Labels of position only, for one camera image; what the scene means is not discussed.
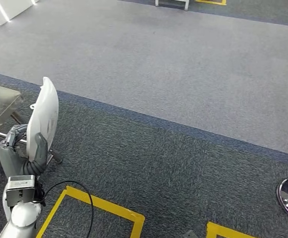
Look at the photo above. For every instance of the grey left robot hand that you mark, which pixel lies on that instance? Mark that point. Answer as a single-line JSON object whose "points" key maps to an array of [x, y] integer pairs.
{"points": [[10, 161]]}

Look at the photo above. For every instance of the white curved plastic part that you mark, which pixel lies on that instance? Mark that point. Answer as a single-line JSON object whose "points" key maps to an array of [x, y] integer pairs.
{"points": [[43, 115]]}

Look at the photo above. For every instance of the white cabinet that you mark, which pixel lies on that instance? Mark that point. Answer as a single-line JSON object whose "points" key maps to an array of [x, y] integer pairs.
{"points": [[7, 10]]}

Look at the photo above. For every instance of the yellow floor tape square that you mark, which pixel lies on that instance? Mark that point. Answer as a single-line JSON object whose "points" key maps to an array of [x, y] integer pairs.
{"points": [[221, 230]]}

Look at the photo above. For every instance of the yellow floor tape strip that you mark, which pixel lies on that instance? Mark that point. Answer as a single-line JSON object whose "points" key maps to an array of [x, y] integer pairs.
{"points": [[211, 2]]}

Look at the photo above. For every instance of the white table frame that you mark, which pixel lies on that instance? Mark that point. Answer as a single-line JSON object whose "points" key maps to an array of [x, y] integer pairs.
{"points": [[186, 4]]}

